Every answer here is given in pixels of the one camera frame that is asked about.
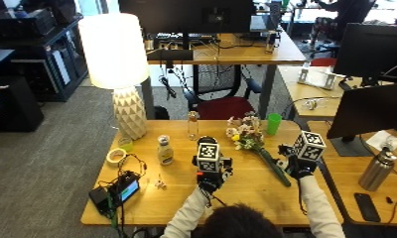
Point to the person's left hand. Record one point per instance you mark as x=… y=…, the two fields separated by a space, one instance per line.
x=212 y=182

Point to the person's right hand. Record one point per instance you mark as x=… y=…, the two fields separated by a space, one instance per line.
x=302 y=169

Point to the flower bouquet with green stem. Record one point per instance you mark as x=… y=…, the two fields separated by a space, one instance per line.
x=250 y=135

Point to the white marker cube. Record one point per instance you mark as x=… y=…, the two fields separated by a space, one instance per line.
x=208 y=158
x=309 y=145

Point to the green plastic cup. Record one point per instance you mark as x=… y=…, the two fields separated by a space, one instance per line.
x=273 y=124

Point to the clear glass bottle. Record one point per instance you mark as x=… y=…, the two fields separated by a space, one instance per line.
x=192 y=127

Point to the creamy dressing bottle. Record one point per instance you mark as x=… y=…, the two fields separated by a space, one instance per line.
x=164 y=152

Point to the small white flower piece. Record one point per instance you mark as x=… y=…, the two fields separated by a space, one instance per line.
x=160 y=184

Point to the red office chair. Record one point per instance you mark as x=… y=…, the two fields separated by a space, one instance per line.
x=225 y=106

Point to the clear safety glasses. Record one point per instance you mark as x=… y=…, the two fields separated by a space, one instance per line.
x=313 y=103

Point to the stainless steel water bottle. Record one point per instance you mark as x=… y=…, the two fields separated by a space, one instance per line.
x=377 y=171

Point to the black smartphone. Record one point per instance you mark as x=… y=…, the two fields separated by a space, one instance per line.
x=366 y=207

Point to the white paper sheet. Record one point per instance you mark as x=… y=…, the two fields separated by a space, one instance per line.
x=384 y=140

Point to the black device with screen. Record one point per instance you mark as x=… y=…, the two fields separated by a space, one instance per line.
x=128 y=190

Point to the small yellow-green jar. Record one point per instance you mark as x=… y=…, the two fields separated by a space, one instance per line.
x=125 y=144

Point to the black computer monitor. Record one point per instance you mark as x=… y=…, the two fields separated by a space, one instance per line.
x=369 y=110
x=374 y=49
x=187 y=13

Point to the roll of beige tape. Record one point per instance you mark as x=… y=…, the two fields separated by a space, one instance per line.
x=115 y=157

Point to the small black plug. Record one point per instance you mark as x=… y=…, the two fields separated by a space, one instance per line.
x=389 y=200

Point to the white metal stand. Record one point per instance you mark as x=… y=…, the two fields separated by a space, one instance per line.
x=316 y=78

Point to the black power box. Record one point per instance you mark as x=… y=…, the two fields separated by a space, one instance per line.
x=99 y=198

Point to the wooden desk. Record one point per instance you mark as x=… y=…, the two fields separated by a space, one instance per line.
x=250 y=53

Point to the white table lamp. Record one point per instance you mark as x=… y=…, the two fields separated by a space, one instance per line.
x=115 y=49

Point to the black shelf cabinet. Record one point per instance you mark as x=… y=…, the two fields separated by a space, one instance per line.
x=52 y=62

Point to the black computer tower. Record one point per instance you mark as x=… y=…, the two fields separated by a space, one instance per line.
x=14 y=103

